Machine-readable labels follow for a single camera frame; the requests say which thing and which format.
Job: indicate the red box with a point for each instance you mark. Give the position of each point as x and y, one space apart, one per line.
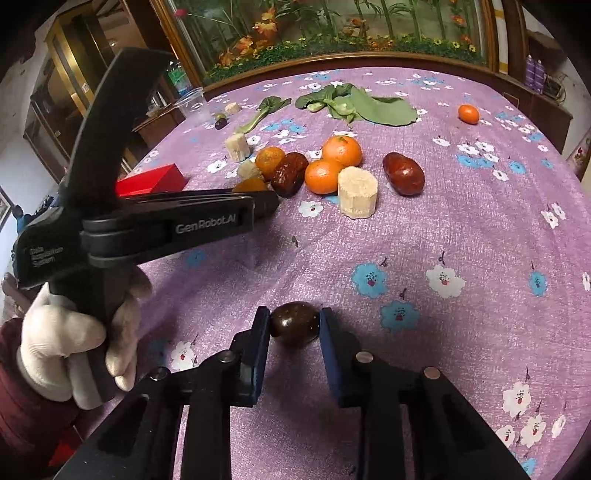
152 181

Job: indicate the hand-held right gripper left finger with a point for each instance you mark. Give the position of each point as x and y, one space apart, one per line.
256 355

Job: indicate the clear plastic cup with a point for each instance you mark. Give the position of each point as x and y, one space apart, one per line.
194 108

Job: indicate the tiny sugarcane piece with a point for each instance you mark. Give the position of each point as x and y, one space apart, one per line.
232 109

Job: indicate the tall sugarcane piece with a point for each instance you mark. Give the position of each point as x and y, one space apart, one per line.
238 147

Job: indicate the purple floral tablecloth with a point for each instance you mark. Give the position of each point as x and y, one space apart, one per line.
461 240

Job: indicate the framed bamboo flower display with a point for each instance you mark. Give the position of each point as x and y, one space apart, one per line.
346 27

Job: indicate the large mandarin with green stem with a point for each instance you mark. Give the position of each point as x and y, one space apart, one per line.
341 151

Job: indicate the dark purple grape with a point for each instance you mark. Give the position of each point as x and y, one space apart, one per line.
221 123

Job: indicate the purple bottle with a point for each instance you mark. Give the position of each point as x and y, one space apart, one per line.
529 71
539 74

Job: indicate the framed wall painting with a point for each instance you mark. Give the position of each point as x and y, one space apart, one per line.
3 207

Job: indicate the person's left hand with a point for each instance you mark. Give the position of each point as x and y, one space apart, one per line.
51 337

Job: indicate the orange mandarin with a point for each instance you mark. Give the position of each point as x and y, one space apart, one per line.
323 178
468 114

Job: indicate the large sugarcane piece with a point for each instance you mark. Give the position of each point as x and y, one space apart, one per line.
356 194

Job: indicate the wrinkled dark red date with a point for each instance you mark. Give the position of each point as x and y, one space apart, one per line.
289 175

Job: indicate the small bok choy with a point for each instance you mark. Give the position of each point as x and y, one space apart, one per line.
273 105

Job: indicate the tall wooden glass cabinet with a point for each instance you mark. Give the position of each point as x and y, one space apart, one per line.
60 92

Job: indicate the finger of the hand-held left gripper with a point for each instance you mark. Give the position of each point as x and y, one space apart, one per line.
267 204

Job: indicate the person's left forearm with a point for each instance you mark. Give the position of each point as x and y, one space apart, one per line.
23 410

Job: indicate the low wooden sideboard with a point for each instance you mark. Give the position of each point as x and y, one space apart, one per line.
157 124

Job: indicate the small dark orange citrus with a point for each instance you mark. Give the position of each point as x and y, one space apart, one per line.
270 159
249 186

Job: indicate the green label water bottle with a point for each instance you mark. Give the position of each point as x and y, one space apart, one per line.
179 81

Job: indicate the small sugarcane chunk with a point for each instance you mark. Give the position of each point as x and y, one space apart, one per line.
248 170

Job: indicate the dark purple plum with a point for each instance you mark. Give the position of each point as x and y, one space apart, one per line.
295 324

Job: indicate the glossy red date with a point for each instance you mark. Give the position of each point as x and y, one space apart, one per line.
403 173

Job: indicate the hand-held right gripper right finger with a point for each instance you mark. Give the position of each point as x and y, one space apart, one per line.
334 360

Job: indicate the large bok choy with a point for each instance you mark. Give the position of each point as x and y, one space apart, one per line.
369 108

